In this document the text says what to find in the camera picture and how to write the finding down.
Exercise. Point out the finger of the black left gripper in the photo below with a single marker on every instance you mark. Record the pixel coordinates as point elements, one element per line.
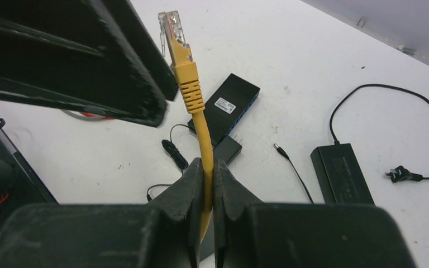
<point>84,56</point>

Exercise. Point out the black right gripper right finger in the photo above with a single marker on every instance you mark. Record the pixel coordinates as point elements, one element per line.
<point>251,233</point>

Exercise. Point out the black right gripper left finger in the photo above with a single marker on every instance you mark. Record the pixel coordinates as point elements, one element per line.
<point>164,232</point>

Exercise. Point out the black power adapter brick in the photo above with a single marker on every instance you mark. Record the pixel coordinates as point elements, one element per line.
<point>339,175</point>

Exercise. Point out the small black wall adapter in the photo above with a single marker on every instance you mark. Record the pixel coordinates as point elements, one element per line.
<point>227,150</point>

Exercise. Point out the small black labelled switch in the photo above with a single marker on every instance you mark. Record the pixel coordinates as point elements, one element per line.
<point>227,105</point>

